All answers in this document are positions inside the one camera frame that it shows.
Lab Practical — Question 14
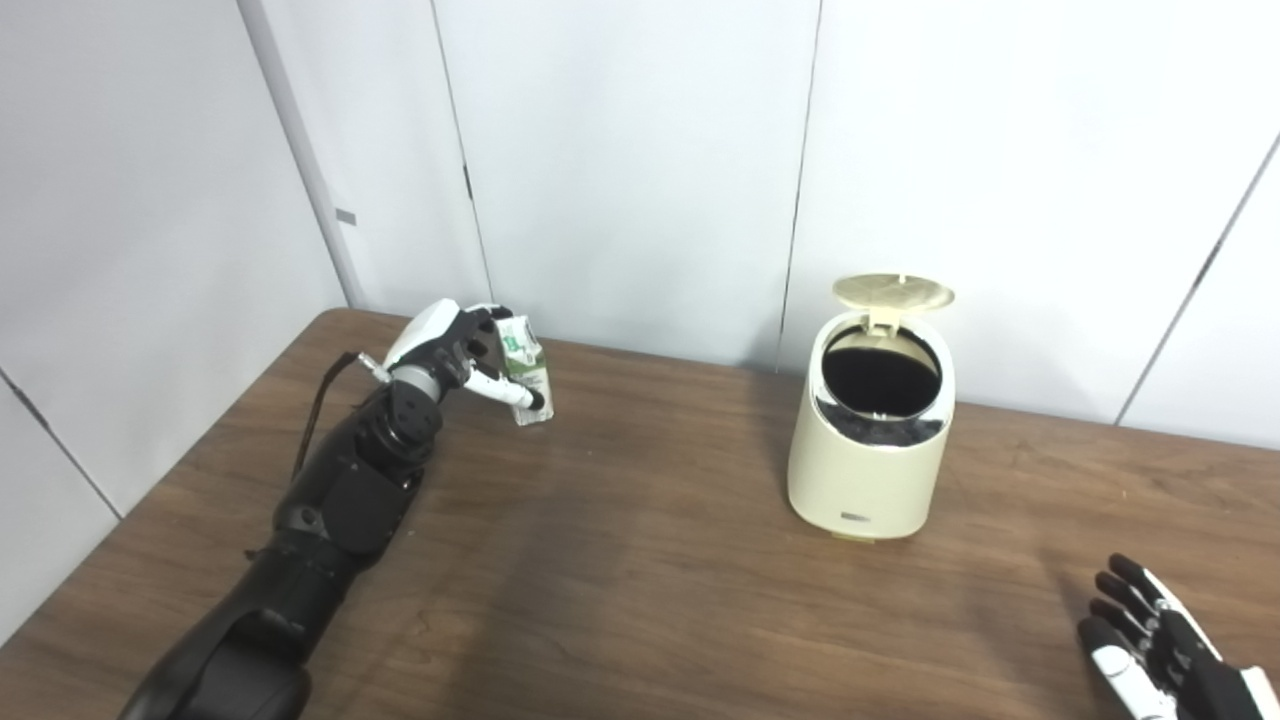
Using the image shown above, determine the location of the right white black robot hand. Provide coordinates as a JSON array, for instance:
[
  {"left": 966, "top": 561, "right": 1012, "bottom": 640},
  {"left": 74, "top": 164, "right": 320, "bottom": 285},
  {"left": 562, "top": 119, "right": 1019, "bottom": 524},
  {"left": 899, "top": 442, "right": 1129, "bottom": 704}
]
[{"left": 1077, "top": 553, "right": 1280, "bottom": 720}]

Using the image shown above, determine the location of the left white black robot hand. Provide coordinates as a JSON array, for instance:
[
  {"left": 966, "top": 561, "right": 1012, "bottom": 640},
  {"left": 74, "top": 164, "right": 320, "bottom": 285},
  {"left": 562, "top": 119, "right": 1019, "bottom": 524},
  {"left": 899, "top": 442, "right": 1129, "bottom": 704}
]
[{"left": 383, "top": 299, "right": 546, "bottom": 411}]

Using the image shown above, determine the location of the green white milk carton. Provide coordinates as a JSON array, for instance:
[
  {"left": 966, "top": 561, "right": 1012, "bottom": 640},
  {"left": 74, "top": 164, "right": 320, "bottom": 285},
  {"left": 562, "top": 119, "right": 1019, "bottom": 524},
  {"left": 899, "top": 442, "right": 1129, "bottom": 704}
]
[{"left": 495, "top": 316, "right": 554, "bottom": 428}]

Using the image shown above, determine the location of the cream-colored round bin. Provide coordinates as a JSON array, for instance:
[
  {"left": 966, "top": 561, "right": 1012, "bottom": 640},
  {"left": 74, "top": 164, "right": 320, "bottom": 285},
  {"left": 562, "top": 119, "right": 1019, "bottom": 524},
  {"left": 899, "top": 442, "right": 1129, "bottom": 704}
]
[{"left": 787, "top": 305, "right": 956, "bottom": 544}]

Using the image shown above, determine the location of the round cream bin lid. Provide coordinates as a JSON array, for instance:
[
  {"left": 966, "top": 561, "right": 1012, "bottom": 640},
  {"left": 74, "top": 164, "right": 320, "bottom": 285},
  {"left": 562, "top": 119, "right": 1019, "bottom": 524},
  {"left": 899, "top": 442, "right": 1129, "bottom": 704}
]
[{"left": 833, "top": 273, "right": 955, "bottom": 331}]

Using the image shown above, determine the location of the black bin liner bag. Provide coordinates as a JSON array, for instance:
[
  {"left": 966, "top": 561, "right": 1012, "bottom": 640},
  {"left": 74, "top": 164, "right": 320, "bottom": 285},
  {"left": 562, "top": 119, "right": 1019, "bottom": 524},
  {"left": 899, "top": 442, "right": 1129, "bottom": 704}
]
[{"left": 812, "top": 385, "right": 946, "bottom": 448}]

